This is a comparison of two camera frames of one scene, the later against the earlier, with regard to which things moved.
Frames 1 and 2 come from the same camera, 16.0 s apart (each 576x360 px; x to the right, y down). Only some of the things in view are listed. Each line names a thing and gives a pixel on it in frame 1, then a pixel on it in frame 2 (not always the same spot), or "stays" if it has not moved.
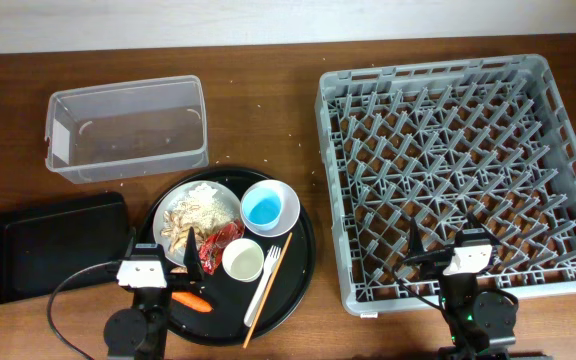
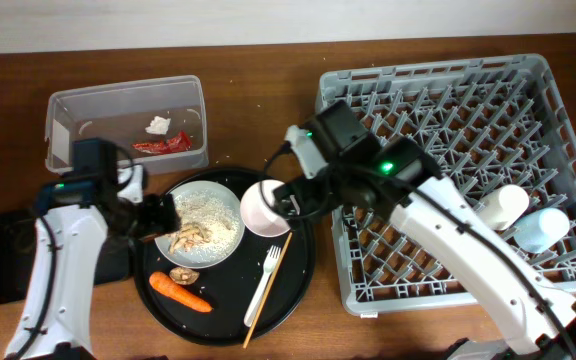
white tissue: x=202 y=193 -> x=158 y=125
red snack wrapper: x=212 y=246 -> x=178 y=143
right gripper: x=416 y=247 -> x=304 y=190
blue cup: x=262 y=208 -> x=540 y=232
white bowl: x=270 y=208 stays
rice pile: x=201 y=207 stays
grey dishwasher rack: x=441 y=142 stays
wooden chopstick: x=269 y=291 stays
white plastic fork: x=274 y=253 stays
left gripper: x=190 y=261 -> x=160 y=223
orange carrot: x=192 y=301 stays
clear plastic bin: x=128 y=129 stays
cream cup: x=243 y=260 -> x=504 y=207
